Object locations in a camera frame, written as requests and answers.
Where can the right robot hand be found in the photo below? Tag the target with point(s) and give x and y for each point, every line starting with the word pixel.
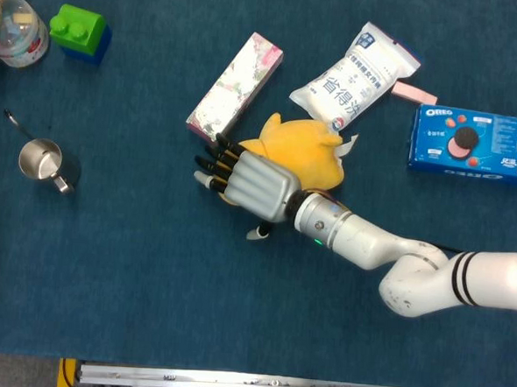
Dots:
pixel 259 182

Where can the yellow plush toy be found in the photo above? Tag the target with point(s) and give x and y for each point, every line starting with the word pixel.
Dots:
pixel 305 154

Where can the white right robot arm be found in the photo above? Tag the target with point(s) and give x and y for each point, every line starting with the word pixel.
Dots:
pixel 412 260

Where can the green and blue toy brick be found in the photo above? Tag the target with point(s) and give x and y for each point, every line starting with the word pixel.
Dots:
pixel 79 33

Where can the floral long cardboard box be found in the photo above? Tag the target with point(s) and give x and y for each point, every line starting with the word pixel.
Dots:
pixel 236 89

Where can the white plastic refill pouch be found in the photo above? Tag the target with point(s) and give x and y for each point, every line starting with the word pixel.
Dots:
pixel 353 85

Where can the blue felt table mat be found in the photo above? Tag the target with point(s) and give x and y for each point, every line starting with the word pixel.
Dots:
pixel 147 283

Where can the pink eraser block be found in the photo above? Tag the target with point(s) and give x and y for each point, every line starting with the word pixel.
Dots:
pixel 414 92

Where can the stainless steel pitcher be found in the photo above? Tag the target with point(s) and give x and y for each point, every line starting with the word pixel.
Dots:
pixel 45 160

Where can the blue Oreo cookie box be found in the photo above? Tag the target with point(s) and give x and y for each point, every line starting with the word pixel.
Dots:
pixel 476 145

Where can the clear plastic jar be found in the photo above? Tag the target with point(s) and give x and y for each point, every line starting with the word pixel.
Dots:
pixel 20 32

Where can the aluminium frame rail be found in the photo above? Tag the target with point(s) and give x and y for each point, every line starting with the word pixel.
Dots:
pixel 269 383

